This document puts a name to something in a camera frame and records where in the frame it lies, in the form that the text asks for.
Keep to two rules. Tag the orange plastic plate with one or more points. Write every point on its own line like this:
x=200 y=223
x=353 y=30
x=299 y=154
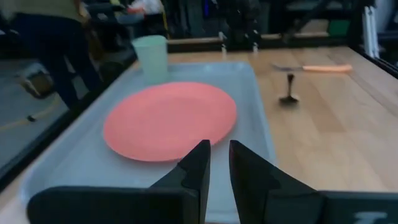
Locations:
x=169 y=121

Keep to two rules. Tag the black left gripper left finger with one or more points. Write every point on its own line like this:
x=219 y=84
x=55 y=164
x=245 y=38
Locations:
x=183 y=193

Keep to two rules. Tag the grey rectangular tray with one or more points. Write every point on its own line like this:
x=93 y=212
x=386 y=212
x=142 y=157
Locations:
x=93 y=161

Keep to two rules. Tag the mint green plastic cup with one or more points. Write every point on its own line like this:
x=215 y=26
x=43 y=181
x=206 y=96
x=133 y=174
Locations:
x=151 y=57

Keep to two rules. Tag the dark metal spoon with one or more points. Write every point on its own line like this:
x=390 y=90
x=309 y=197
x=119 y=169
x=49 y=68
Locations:
x=289 y=93

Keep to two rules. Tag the green box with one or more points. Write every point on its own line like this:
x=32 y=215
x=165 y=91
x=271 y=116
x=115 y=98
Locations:
x=339 y=28

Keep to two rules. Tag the person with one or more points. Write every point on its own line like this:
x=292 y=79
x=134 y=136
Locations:
x=53 y=46

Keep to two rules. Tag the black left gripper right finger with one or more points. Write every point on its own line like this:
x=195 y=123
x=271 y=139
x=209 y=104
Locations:
x=264 y=193

